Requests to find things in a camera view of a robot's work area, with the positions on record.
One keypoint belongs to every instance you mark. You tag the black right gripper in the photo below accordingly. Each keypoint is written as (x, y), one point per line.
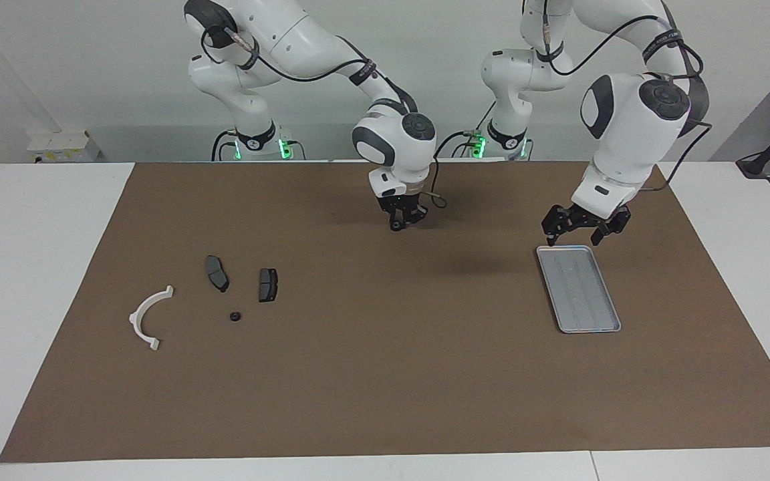
(402, 202)

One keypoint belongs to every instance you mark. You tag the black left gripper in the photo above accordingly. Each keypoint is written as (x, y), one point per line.
(595, 222)

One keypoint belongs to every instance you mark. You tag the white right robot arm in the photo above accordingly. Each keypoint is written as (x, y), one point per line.
(305, 40)

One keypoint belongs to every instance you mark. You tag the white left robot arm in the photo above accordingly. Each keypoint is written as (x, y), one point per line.
(625, 127)

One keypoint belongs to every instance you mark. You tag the silver metal tray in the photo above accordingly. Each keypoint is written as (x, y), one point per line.
(579, 294)

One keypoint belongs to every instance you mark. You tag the brown table mat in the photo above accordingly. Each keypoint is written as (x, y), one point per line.
(385, 367)

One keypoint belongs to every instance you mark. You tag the rectangular dark brake pad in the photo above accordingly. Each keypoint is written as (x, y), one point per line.
(269, 286)

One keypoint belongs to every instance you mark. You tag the elongated dark brake pad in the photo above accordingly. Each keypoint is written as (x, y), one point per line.
(216, 274)

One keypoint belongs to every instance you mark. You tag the white power strip box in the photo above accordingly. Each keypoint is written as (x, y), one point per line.
(64, 145)

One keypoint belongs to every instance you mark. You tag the white curved plastic bracket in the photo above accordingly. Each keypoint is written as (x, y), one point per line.
(134, 322)

